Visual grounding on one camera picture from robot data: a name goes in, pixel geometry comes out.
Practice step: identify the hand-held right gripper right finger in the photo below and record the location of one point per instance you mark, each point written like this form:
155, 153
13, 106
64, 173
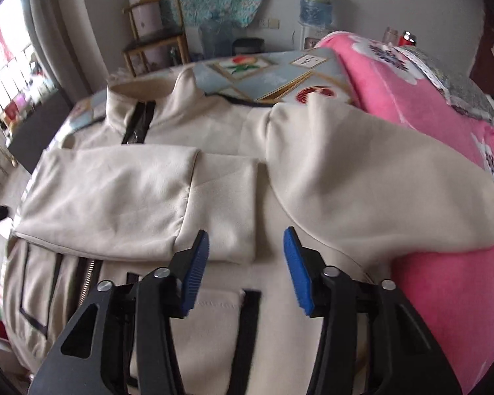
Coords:
298, 271

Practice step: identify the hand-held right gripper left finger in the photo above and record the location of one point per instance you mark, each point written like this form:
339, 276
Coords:
195, 273

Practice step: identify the beige zip jacket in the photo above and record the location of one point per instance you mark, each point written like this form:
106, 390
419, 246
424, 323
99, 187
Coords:
333, 164

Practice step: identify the dark grey cabinet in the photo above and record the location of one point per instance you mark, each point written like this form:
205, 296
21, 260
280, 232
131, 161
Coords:
37, 131

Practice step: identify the pink floral blanket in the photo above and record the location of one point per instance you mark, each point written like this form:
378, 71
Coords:
448, 296

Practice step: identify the grey curtain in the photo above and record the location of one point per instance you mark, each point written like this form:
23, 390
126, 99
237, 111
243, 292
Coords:
61, 37

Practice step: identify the fruit print tablecloth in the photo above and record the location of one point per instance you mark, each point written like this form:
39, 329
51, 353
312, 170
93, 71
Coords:
280, 78

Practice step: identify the white water dispenser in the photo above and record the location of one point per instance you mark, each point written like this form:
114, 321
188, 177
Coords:
308, 41

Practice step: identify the empty translucent water jug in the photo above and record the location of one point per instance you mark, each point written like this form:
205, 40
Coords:
216, 41

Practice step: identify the wooden chair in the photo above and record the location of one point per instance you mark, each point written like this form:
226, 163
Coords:
152, 41

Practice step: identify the silver glitter cushion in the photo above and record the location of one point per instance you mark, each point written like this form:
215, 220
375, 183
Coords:
457, 82

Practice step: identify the pale pink cylindrical container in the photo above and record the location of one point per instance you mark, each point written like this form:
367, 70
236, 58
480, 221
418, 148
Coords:
146, 16

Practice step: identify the glass jar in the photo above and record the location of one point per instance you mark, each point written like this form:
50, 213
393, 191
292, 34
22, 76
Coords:
389, 36

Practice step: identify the red lighter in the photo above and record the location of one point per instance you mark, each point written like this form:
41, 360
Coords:
406, 40

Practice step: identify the blue water bottle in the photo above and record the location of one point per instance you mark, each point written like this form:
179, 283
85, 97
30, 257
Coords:
315, 4

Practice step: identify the dark wooden door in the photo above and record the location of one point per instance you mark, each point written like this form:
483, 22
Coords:
490, 70

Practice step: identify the white wall socket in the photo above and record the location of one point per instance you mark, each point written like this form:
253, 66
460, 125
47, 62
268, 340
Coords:
269, 23

